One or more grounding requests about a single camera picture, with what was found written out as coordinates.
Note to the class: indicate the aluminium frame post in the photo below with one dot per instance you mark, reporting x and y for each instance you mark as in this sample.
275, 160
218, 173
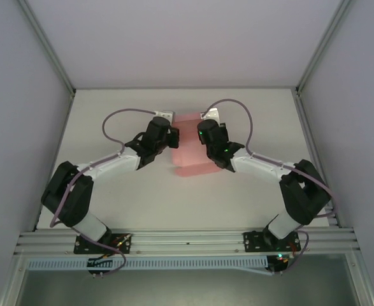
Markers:
46, 48
325, 44

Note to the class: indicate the pink paper box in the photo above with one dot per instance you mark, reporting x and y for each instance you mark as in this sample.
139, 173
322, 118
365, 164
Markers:
190, 159

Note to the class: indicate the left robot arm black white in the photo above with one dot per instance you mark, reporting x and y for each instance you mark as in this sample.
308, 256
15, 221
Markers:
110, 165

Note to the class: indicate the aluminium side rail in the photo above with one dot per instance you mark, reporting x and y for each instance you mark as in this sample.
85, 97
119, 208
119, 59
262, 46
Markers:
307, 134
65, 127

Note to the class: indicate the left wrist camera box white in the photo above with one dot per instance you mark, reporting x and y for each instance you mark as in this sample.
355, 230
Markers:
166, 114

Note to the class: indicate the black control board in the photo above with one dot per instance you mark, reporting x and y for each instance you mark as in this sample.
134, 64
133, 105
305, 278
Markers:
99, 266
277, 263

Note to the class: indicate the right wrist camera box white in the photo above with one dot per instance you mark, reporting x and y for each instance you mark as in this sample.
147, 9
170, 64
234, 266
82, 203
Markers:
212, 114

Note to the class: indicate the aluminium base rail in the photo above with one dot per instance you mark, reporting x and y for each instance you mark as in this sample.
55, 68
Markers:
186, 237

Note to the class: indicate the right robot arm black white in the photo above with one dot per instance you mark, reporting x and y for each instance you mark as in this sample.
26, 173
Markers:
260, 165

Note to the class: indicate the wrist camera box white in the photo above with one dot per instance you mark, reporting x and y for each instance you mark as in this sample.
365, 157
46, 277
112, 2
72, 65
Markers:
212, 114
166, 114

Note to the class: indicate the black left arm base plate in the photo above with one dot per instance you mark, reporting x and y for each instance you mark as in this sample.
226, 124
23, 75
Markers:
84, 247

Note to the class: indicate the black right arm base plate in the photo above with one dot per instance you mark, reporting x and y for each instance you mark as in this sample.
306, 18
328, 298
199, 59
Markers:
253, 242

